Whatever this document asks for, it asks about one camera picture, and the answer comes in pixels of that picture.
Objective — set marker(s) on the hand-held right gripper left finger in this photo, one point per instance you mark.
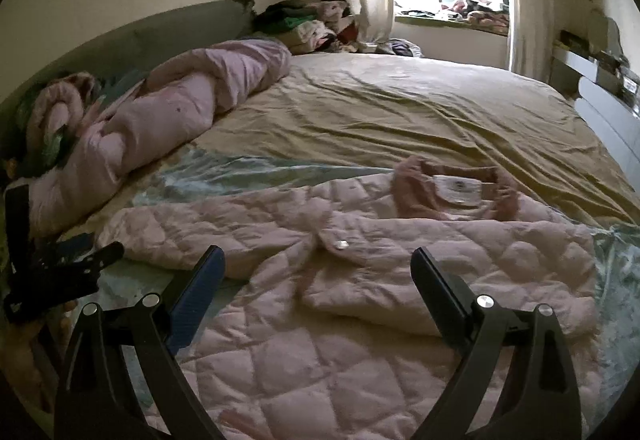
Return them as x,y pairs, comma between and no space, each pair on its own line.
200,290

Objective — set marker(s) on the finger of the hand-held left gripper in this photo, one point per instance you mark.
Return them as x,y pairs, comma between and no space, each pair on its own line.
107,255
75,244

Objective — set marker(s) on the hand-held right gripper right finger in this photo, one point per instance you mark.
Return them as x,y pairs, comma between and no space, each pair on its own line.
440,290

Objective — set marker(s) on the pink quilted blanket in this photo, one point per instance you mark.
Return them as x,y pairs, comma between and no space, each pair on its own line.
350,370

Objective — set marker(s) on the pile of clothes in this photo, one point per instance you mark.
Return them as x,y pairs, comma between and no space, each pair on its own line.
300,27

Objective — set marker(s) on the light blue printed blanket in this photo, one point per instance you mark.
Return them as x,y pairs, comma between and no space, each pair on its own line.
225,170

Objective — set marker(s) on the pink and green pillow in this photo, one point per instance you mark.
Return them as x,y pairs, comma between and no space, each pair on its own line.
55,105

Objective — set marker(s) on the pink rolled duvet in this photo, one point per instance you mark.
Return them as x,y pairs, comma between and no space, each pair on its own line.
165,115

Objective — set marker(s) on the yellow bed sheet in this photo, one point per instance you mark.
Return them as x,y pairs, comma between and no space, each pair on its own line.
400,110

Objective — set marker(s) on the grey headboard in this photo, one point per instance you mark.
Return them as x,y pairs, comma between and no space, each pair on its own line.
125,35

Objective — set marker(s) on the white dresser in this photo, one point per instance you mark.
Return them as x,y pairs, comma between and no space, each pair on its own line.
605,115

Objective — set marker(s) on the dark striped cloth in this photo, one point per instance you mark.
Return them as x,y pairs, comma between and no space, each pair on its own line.
400,47

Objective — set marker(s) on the clutter on windowsill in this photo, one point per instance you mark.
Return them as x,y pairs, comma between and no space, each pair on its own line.
475,12

